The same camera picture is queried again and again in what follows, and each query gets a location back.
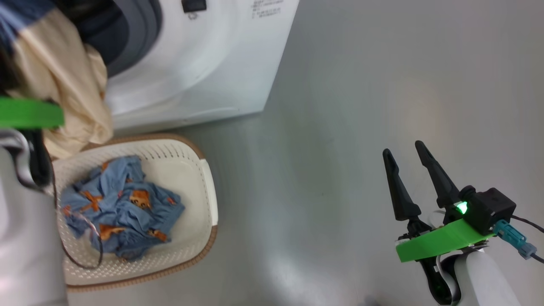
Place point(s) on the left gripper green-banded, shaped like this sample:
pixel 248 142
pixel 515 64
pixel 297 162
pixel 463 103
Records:
pixel 29 114

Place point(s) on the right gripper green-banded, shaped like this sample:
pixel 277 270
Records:
pixel 442 242

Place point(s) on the cream yellow garment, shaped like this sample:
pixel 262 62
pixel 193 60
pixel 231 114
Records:
pixel 63 76

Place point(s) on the dark blue striped garment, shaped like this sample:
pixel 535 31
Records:
pixel 17 21

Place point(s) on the blue garment with orange prints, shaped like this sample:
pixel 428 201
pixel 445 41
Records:
pixel 123 212

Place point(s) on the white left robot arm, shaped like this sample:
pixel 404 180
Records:
pixel 25 238

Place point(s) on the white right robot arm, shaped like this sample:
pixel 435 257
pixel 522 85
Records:
pixel 484 280

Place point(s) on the cream perforated laundry basket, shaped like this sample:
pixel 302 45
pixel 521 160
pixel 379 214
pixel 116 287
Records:
pixel 187 178

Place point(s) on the white front-load washing machine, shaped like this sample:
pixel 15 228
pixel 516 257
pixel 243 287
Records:
pixel 204 63

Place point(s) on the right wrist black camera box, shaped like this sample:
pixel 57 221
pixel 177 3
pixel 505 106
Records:
pixel 488 208

